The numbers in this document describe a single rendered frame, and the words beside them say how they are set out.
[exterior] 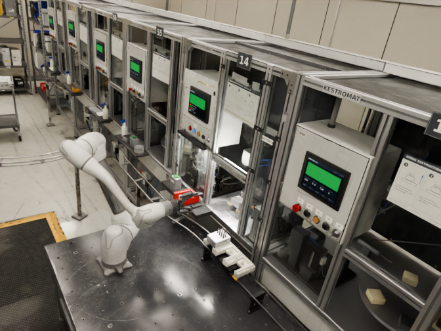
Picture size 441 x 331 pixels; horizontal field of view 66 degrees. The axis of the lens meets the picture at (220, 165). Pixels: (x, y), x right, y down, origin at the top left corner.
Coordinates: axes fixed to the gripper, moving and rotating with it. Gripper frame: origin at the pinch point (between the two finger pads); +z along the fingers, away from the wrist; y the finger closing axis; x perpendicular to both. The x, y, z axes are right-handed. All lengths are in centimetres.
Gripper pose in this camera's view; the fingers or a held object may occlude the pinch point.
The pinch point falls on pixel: (197, 199)
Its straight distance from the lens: 221.1
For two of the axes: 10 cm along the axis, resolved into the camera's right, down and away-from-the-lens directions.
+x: -5.8, -4.3, 6.9
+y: 1.3, -8.9, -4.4
